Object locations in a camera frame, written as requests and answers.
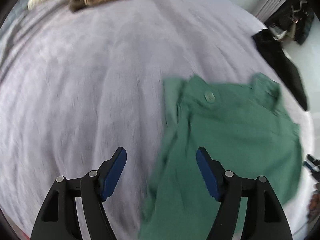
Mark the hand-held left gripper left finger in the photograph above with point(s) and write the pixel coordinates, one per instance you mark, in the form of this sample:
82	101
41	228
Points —
113	175

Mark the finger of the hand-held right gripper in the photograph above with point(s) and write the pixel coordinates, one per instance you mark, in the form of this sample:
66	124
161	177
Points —
311	163

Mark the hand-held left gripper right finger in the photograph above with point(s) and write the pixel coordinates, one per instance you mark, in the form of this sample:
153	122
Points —
208	175

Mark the green work jacket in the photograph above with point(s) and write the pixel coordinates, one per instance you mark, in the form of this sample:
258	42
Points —
225	135

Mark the person's right hand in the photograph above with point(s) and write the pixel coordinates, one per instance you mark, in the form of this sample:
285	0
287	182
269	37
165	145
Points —
313	205

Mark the lavender textured bedspread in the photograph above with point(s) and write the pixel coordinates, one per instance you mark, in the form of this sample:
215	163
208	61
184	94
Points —
87	80

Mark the black cloth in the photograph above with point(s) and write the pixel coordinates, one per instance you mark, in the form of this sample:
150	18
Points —
280	57

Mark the dark clutter pile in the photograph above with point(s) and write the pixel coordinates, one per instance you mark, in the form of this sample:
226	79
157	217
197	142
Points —
300	22

